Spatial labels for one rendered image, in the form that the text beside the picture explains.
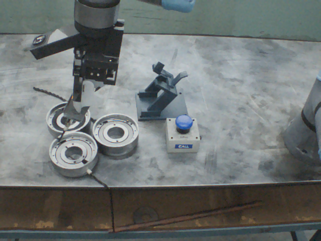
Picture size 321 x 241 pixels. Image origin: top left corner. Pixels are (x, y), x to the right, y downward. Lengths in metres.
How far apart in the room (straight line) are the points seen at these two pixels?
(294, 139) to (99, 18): 0.54
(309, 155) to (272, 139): 0.10
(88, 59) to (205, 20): 1.95
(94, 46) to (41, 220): 0.56
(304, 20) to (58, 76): 2.06
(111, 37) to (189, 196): 0.59
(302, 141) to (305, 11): 1.92
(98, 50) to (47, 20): 1.91
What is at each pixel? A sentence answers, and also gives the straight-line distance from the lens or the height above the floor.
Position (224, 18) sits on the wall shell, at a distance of 2.57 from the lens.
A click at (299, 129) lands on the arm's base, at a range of 0.89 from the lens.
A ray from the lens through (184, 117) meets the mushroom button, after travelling 0.82.
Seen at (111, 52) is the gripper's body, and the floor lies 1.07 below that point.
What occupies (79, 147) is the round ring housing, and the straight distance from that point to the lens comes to 0.81.
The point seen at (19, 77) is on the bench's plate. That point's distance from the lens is 1.08.
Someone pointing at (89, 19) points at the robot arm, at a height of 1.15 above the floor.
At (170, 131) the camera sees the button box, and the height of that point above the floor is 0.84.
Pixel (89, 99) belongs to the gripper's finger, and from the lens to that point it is 0.72.
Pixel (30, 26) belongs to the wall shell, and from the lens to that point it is 2.62.
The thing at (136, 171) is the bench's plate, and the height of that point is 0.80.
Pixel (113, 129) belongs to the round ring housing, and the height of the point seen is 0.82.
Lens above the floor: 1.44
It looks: 45 degrees down
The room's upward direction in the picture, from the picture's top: 5 degrees clockwise
